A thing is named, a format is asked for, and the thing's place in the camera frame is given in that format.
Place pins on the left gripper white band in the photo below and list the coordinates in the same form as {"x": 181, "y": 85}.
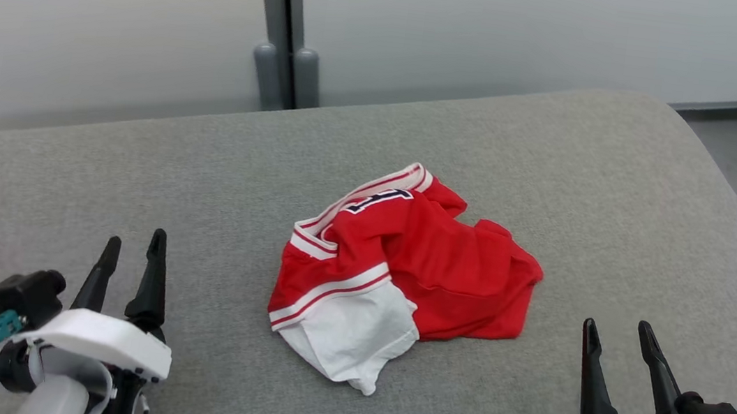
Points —
{"x": 99, "y": 339}

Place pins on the red white basketball jersey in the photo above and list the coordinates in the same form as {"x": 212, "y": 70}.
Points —
{"x": 446, "y": 259}

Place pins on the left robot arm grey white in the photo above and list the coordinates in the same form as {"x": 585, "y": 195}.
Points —
{"x": 60, "y": 398}

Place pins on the grey partition post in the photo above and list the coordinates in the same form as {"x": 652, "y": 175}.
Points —
{"x": 282, "y": 49}

